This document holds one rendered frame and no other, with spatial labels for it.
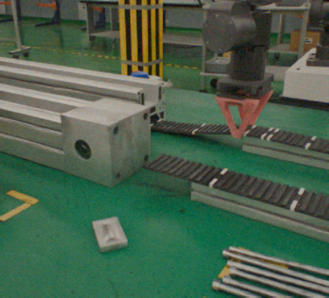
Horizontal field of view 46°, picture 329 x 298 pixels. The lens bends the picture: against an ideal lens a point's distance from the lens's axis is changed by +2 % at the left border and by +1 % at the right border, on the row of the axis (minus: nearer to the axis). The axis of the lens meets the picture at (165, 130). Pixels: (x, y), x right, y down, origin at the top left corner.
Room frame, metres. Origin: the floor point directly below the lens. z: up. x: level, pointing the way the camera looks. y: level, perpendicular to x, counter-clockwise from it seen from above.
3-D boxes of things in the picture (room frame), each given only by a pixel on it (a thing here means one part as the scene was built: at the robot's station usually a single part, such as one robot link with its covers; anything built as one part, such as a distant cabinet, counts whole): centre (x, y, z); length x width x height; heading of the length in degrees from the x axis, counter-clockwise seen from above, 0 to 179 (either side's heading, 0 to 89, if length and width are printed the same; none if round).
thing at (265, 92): (0.64, -0.14, 0.85); 0.07 x 0.07 x 0.09; 59
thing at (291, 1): (3.74, -0.80, 0.50); 1.03 x 0.55 x 1.01; 70
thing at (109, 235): (0.37, 0.06, 0.78); 0.05 x 0.03 x 0.01; 20
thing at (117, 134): (0.56, 0.08, 0.83); 0.12 x 0.09 x 0.10; 149
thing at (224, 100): (0.62, -0.13, 0.85); 0.07 x 0.07 x 0.09; 59
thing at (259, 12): (0.63, -0.13, 0.98); 0.07 x 0.06 x 0.07; 142
